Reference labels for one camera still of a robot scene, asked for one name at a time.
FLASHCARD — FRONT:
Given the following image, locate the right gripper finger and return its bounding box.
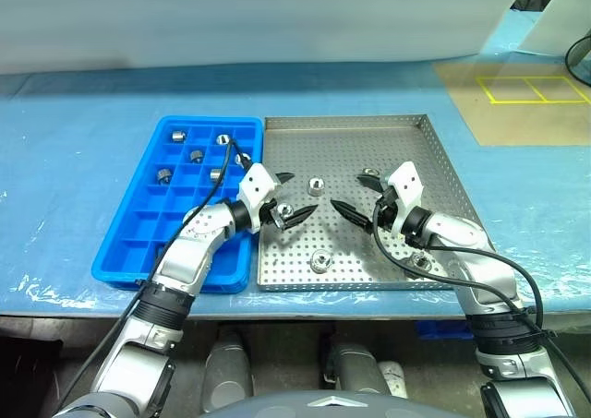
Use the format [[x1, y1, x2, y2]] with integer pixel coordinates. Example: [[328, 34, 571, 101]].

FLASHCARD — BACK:
[[355, 174, 385, 194], [330, 198, 373, 233]]

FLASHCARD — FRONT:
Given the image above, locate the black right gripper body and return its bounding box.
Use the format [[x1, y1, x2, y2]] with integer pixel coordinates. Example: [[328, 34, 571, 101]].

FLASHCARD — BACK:
[[371, 185, 403, 234]]

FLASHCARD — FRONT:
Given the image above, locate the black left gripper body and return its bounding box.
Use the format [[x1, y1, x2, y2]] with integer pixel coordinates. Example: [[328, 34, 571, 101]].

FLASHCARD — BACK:
[[259, 197, 291, 230]]

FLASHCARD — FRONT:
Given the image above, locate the blue compartment tray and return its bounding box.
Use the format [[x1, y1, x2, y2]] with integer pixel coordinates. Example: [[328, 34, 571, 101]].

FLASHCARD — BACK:
[[90, 115, 265, 295]]

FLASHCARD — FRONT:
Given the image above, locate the perforated metal tray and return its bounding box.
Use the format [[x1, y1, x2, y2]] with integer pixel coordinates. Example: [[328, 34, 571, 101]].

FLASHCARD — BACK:
[[251, 112, 498, 293]]

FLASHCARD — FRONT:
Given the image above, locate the blue crate under table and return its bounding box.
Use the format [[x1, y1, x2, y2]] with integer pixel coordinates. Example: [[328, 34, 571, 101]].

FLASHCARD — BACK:
[[415, 319, 475, 340]]

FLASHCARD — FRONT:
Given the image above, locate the brown cardboard mat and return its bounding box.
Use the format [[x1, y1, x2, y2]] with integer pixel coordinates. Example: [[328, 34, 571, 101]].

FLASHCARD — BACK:
[[433, 62, 591, 147]]

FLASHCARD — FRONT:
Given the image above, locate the dark rounded robot leg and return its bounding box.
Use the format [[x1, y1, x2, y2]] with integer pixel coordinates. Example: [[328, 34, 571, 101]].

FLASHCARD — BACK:
[[322, 339, 393, 396], [202, 328, 255, 412]]

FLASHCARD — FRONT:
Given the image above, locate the white rounded object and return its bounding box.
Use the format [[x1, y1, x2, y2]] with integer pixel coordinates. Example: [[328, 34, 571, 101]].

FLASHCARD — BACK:
[[376, 360, 410, 399]]

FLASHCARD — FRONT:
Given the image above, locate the large white foam board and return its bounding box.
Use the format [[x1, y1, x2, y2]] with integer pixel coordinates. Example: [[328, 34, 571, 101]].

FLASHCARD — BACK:
[[0, 0, 532, 76]]

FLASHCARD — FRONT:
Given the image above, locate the grey robot torso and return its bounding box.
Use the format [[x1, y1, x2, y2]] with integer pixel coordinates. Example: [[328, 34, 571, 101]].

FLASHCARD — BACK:
[[193, 388, 403, 418]]

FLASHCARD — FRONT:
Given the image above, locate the small white board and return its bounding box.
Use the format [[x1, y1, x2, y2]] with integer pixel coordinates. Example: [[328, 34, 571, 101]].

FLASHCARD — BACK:
[[519, 0, 591, 57]]

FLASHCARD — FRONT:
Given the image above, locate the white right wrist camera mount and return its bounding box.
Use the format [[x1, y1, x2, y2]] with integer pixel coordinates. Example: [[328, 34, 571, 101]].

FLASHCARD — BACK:
[[385, 161, 424, 228]]

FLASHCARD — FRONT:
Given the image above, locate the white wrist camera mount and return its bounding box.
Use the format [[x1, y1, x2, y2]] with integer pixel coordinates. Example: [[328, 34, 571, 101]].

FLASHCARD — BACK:
[[237, 162, 283, 233], [385, 161, 424, 228]]

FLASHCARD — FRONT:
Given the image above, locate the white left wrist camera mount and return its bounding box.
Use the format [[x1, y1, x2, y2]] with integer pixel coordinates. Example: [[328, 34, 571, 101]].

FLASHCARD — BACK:
[[237, 162, 283, 233]]

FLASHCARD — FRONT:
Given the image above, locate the black looped cable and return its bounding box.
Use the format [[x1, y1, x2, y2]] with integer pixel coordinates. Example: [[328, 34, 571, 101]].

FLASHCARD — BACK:
[[564, 34, 591, 87]]

